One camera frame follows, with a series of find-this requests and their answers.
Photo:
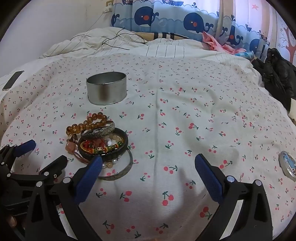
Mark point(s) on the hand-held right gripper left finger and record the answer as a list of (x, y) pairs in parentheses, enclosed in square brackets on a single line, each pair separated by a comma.
[(89, 178)]

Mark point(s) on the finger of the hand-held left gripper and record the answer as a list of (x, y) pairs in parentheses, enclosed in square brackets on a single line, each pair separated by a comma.
[(24, 147), (54, 165)]

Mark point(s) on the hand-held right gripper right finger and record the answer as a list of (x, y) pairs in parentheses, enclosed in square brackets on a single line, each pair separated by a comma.
[(208, 180)]

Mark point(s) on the pink stone pendant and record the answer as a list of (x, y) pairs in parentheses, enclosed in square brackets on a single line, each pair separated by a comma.
[(70, 147)]

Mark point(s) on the thin silver bangle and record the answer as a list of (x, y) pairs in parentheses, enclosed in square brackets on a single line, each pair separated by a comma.
[(129, 165)]

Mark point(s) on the carved silver bangle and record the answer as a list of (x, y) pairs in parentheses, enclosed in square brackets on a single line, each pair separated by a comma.
[(106, 131)]

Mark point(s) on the black bangle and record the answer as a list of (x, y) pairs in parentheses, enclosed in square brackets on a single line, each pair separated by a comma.
[(124, 139)]

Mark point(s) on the round metal tin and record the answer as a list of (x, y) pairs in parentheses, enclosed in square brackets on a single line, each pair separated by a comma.
[(106, 89)]

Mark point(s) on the person's left hand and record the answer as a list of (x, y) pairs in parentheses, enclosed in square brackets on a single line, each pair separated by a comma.
[(11, 221)]

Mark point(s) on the smartphone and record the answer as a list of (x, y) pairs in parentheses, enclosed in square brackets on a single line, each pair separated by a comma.
[(12, 80)]

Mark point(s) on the cherry print bedsheet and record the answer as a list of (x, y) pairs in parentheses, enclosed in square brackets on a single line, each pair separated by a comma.
[(185, 104)]

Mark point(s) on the round metal lid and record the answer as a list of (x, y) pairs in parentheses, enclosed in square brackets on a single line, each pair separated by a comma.
[(288, 165)]

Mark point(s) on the black jacket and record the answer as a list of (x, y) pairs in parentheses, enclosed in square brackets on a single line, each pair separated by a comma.
[(275, 74)]

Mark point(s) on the pink cloth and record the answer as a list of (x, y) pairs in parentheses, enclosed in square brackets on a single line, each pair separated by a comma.
[(217, 44)]

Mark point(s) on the striped white duvet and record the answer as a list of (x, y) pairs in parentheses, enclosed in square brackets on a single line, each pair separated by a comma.
[(161, 47)]

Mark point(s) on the tan striped pillow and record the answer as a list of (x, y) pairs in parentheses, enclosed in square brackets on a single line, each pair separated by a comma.
[(161, 36)]

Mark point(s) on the tree wall sticker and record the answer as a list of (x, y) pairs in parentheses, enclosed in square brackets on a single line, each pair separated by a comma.
[(290, 44)]

